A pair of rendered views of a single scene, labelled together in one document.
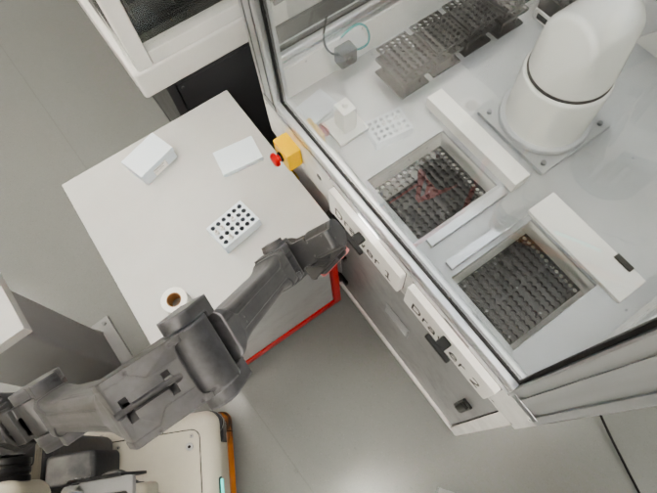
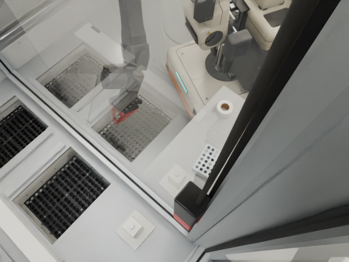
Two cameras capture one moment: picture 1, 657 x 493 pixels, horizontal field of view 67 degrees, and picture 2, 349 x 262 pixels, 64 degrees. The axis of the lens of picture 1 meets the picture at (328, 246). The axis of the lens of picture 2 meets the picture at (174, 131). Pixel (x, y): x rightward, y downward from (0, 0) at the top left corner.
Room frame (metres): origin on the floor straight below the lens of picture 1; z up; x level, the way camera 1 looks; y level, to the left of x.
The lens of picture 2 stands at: (0.89, -0.01, 1.85)
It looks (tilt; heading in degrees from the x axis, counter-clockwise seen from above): 65 degrees down; 157
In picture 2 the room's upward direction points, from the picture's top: 1 degrees clockwise
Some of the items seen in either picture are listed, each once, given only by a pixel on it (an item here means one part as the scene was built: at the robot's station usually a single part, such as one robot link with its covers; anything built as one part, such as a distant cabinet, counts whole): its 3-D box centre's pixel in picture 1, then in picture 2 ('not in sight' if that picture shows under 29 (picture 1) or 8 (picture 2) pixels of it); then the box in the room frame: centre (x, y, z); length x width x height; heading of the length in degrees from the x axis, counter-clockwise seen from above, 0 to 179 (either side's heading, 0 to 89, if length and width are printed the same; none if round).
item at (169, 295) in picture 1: (176, 301); not in sight; (0.42, 0.41, 0.78); 0.07 x 0.07 x 0.04
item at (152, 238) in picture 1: (227, 255); not in sight; (0.71, 0.36, 0.38); 0.62 x 0.58 x 0.76; 28
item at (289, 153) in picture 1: (286, 152); not in sight; (0.77, 0.08, 0.88); 0.07 x 0.05 x 0.07; 28
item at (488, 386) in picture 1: (448, 340); not in sight; (0.21, -0.24, 0.87); 0.29 x 0.02 x 0.11; 28
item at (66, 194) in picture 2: not in sight; (69, 196); (0.58, -0.27, 0.87); 0.22 x 0.18 x 0.06; 118
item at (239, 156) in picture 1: (238, 156); not in sight; (0.85, 0.23, 0.77); 0.13 x 0.09 x 0.02; 110
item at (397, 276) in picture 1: (365, 239); not in sight; (0.49, -0.09, 0.87); 0.29 x 0.02 x 0.11; 28
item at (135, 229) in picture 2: not in sight; (133, 227); (0.78, -0.09, 1.00); 0.09 x 0.08 x 0.10; 118
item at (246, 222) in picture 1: (234, 226); not in sight; (0.62, 0.25, 0.78); 0.12 x 0.08 x 0.04; 127
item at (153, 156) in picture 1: (150, 158); not in sight; (0.88, 0.49, 0.79); 0.13 x 0.09 x 0.05; 135
